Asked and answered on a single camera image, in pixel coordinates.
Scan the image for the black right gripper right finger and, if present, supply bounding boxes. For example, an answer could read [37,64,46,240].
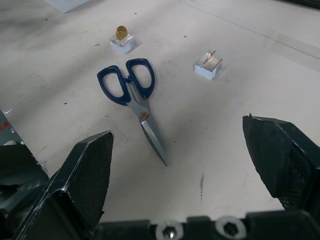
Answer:
[242,112,320,220]

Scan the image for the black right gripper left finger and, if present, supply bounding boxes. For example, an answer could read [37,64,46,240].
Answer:
[11,130,115,240]

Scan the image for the clear acrylic coin stand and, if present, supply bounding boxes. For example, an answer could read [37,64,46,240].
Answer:
[109,33,138,55]
[194,51,224,80]

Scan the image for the blue handled scissors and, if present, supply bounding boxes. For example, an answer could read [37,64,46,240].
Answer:
[96,58,168,167]

